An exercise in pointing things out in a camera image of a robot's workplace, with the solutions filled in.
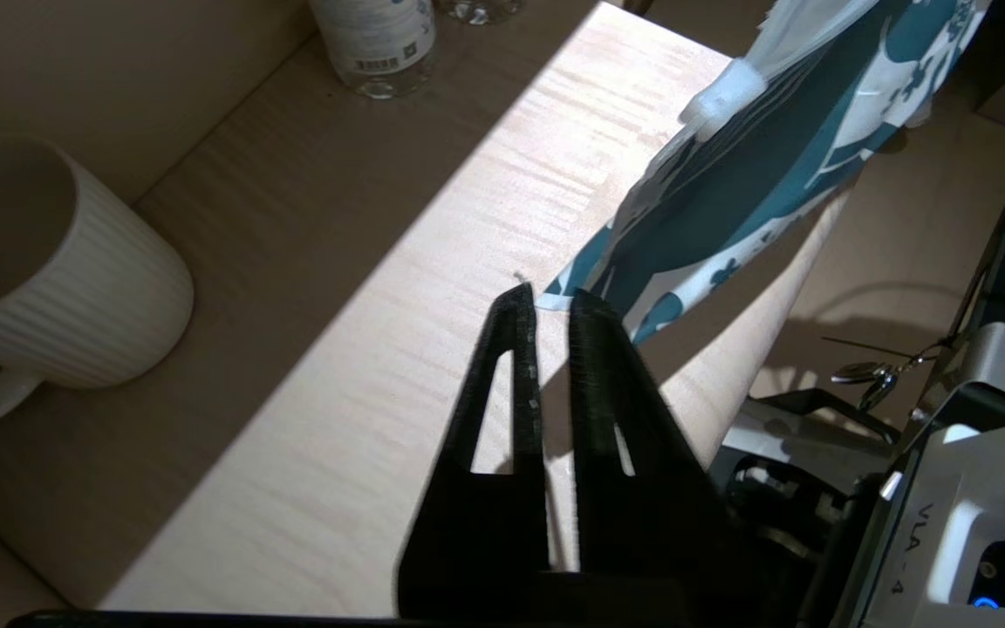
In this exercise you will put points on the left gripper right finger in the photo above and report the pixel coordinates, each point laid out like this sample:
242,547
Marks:
642,523

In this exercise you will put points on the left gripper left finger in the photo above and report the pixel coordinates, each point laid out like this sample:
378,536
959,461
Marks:
485,541

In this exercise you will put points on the horse print zipper pouch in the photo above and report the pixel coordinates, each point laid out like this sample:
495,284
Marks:
747,183

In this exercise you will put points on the silver metal clamp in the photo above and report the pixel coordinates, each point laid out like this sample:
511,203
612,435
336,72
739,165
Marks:
869,375

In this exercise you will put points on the grey robot chassis box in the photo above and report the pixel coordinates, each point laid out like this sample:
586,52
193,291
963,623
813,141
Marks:
991,488

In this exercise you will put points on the white ribbed mug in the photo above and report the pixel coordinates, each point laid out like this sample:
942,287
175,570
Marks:
75,288

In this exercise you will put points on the small clear water bottle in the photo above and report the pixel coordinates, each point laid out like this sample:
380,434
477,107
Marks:
376,44
481,9

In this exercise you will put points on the beige shelf unit brown tray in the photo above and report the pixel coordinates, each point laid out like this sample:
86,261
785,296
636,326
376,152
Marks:
162,70

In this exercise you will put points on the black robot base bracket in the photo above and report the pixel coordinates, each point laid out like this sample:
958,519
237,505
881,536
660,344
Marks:
782,506

